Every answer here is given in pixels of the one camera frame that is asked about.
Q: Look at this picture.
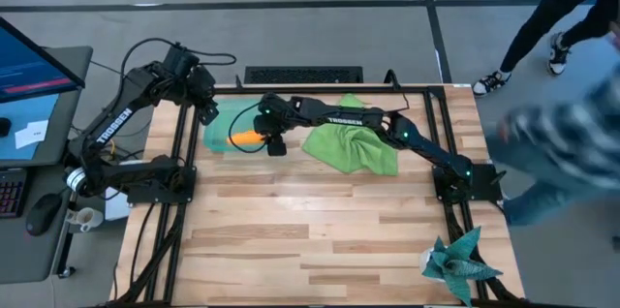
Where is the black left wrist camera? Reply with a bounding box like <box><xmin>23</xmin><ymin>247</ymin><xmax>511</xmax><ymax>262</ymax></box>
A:
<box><xmin>162</xmin><ymin>45</ymin><xmax>201</xmax><ymax>77</ymax></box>

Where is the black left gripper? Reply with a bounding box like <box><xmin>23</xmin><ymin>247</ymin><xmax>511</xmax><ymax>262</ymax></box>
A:
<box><xmin>186</xmin><ymin>68</ymin><xmax>220</xmax><ymax>127</ymax></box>

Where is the black backlit keyboard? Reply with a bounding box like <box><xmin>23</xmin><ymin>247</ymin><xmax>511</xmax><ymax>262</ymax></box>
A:
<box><xmin>0</xmin><ymin>168</ymin><xmax>28</xmax><ymax>219</ymax></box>

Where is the black left camera cable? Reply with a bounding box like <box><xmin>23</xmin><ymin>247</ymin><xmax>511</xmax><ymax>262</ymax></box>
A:
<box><xmin>119</xmin><ymin>37</ymin><xmax>237</xmax><ymax>81</ymax></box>

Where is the green microfiber towel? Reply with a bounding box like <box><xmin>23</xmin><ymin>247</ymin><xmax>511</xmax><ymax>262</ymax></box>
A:
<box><xmin>301</xmin><ymin>93</ymin><xmax>399</xmax><ymax>176</ymax></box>

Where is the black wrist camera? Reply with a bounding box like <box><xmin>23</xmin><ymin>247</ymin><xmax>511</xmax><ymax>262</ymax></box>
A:
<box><xmin>266</xmin><ymin>135</ymin><xmax>289</xmax><ymax>157</ymax></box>
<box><xmin>162</xmin><ymin>45</ymin><xmax>201</xmax><ymax>77</ymax></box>

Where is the white paper note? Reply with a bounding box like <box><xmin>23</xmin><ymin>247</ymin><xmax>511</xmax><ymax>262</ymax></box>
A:
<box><xmin>14</xmin><ymin>119</ymin><xmax>49</xmax><ymax>150</ymax></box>

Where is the black computer monitor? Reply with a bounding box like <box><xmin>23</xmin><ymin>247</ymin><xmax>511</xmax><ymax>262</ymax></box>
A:
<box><xmin>0</xmin><ymin>16</ymin><xmax>86</xmax><ymax>105</ymax></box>

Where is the black camera cable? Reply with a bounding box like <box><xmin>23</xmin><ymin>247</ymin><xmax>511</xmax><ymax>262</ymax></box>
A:
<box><xmin>119</xmin><ymin>37</ymin><xmax>237</xmax><ymax>81</ymax></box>
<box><xmin>227</xmin><ymin>101</ymin><xmax>268</xmax><ymax>154</ymax></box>

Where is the pale blue desk pad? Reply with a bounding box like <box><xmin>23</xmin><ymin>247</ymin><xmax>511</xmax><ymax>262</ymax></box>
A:
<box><xmin>0</xmin><ymin>94</ymin><xmax>60</xmax><ymax>162</ymax></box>

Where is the grey computer desk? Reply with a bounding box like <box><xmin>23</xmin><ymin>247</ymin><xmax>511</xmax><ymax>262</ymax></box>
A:
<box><xmin>0</xmin><ymin>46</ymin><xmax>94</xmax><ymax>285</ymax></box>

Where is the black aluminium table frame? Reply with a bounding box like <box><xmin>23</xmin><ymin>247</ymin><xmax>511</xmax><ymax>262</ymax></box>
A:
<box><xmin>113</xmin><ymin>83</ymin><xmax>527</xmax><ymax>307</ymax></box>

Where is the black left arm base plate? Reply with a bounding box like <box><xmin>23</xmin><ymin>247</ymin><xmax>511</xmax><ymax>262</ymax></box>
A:
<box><xmin>126</xmin><ymin>171</ymin><xmax>195</xmax><ymax>205</ymax></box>

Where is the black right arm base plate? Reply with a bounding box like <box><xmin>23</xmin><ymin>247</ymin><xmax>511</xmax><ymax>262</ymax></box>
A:
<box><xmin>432</xmin><ymin>162</ymin><xmax>505</xmax><ymax>202</ymax></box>

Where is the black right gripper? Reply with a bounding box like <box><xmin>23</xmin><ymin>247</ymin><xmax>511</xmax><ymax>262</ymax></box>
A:
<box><xmin>252</xmin><ymin>93</ymin><xmax>292</xmax><ymax>139</ymax></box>

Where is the teal fabric artificial plant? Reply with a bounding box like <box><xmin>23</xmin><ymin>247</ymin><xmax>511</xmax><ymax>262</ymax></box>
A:
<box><xmin>420</xmin><ymin>225</ymin><xmax>504</xmax><ymax>308</ymax></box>

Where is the teal translucent plastic basket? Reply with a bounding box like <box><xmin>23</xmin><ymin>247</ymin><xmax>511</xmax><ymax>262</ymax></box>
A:
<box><xmin>202</xmin><ymin>96</ymin><xmax>281</xmax><ymax>153</ymax></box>

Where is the black right camera cable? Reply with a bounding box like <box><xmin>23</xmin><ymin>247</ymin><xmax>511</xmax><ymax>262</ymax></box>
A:
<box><xmin>227</xmin><ymin>101</ymin><xmax>268</xmax><ymax>154</ymax></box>

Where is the black computer mouse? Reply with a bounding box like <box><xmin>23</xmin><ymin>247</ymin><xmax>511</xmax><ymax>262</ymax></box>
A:
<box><xmin>25</xmin><ymin>193</ymin><xmax>63</xmax><ymax>237</ymax></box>

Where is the orange microfiber towel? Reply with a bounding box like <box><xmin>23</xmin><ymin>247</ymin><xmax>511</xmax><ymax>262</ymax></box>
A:
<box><xmin>225</xmin><ymin>129</ymin><xmax>266</xmax><ymax>147</ymax></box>

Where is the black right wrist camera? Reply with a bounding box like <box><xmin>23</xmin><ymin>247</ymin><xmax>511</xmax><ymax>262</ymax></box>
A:
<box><xmin>266</xmin><ymin>135</ymin><xmax>289</xmax><ymax>157</ymax></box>

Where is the white rectangular box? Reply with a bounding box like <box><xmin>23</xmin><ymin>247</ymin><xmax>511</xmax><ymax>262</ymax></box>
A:
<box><xmin>105</xmin><ymin>191</ymin><xmax>132</xmax><ymax>222</ymax></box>

